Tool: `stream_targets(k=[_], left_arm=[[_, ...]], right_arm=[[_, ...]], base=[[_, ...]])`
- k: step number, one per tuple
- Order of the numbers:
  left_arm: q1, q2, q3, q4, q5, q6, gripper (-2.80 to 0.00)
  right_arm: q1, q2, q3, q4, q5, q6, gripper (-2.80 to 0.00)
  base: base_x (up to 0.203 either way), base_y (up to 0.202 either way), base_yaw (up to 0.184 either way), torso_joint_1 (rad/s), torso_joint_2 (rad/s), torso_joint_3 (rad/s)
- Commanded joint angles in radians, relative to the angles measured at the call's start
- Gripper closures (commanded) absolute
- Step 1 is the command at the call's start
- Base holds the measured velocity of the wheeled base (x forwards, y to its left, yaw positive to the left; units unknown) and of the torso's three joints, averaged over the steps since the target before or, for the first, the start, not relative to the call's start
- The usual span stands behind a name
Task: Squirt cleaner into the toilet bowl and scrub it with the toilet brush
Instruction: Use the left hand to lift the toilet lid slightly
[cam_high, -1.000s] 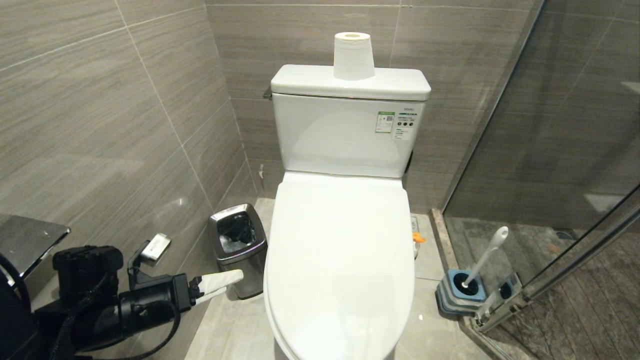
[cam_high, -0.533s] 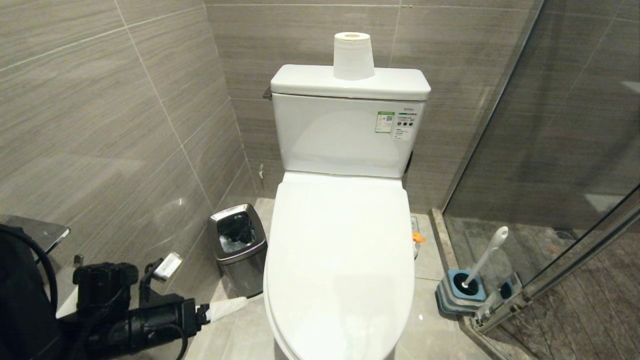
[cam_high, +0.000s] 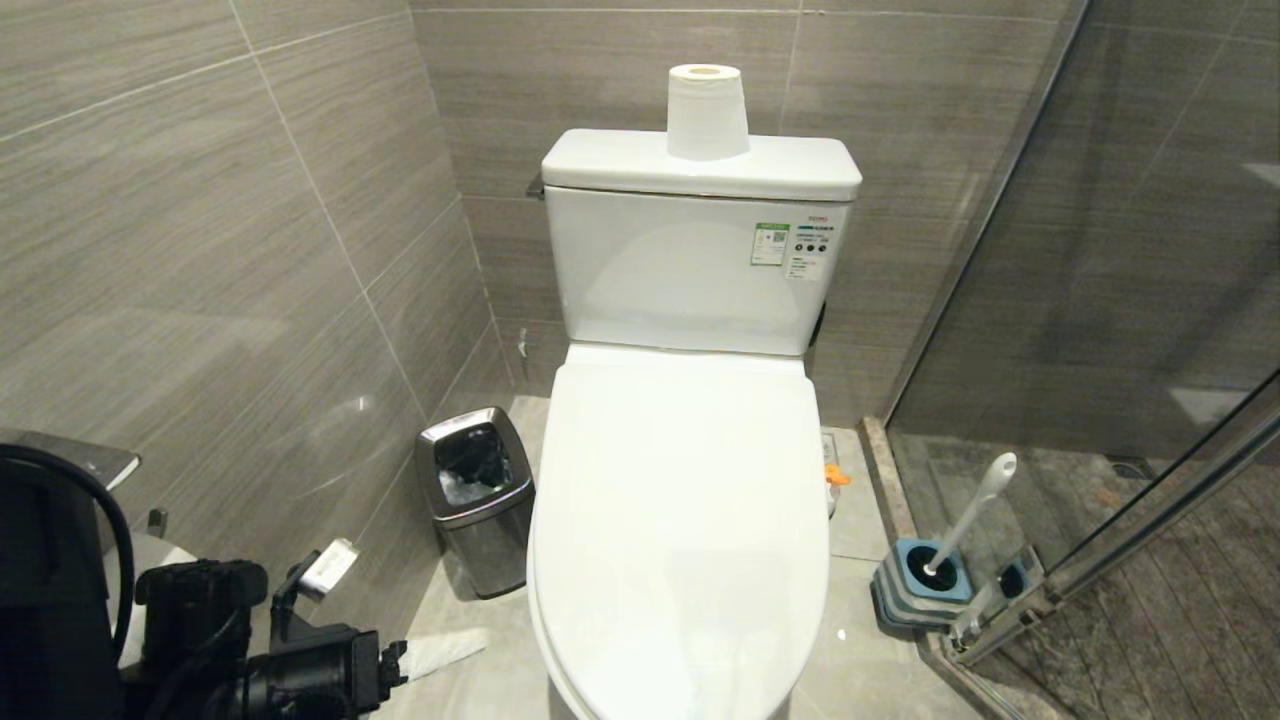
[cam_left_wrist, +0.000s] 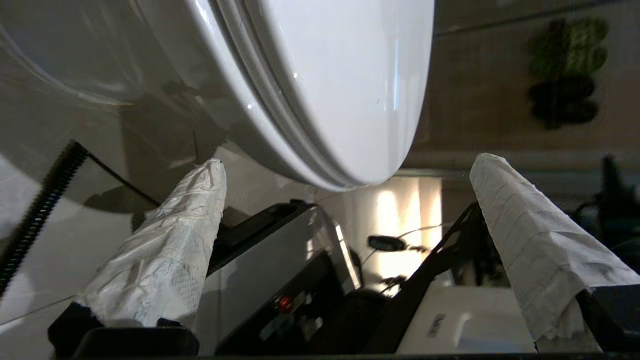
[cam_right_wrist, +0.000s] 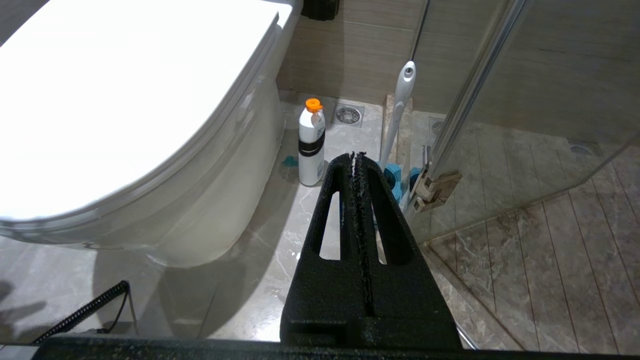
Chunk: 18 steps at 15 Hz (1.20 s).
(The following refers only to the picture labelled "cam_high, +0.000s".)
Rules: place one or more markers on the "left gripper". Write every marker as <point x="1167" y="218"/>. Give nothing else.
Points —
<point x="320" y="675"/>

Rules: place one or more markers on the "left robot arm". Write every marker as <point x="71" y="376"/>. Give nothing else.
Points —
<point x="60" y="600"/>

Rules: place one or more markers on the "white toilet seat lid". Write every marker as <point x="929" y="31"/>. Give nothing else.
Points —
<point x="680" y="520"/>

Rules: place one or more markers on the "toilet paper roll on holder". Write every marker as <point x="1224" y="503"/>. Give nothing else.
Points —
<point x="150" y="556"/>

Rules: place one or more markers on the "metal toilet paper holder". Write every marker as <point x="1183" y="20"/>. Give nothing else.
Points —
<point x="70" y="455"/>

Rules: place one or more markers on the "cleaner bottle with orange cap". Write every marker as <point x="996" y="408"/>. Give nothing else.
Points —
<point x="836" y="477"/>

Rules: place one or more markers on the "white toilet tank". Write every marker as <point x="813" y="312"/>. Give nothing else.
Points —
<point x="680" y="280"/>

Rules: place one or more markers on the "blue toilet brush holder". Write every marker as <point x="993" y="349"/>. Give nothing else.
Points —
<point x="915" y="595"/>

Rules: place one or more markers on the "white toilet tank lid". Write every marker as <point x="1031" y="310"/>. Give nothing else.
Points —
<point x="620" y="160"/>

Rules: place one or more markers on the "white toilet brush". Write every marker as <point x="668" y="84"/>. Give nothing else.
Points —
<point x="975" y="515"/>

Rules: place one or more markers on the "white toilet paper roll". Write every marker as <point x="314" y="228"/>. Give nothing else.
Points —
<point x="707" y="115"/>

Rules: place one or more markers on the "steel trash bin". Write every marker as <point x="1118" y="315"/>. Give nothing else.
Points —
<point x="490" y="545"/>

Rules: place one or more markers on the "black trash bag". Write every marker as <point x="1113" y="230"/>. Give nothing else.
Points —
<point x="472" y="462"/>

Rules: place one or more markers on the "stone shower curb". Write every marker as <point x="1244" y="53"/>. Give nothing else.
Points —
<point x="888" y="480"/>

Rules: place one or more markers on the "green and white label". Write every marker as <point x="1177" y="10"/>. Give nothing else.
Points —
<point x="770" y="245"/>

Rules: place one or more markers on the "white label with icons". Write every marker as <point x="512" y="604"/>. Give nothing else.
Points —
<point x="810" y="245"/>

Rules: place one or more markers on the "metal framed shower door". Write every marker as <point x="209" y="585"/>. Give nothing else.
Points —
<point x="1130" y="545"/>

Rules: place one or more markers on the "glass shower partition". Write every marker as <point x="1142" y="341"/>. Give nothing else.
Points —
<point x="1120" y="250"/>

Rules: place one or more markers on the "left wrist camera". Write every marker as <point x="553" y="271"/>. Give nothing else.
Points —
<point x="328" y="570"/>

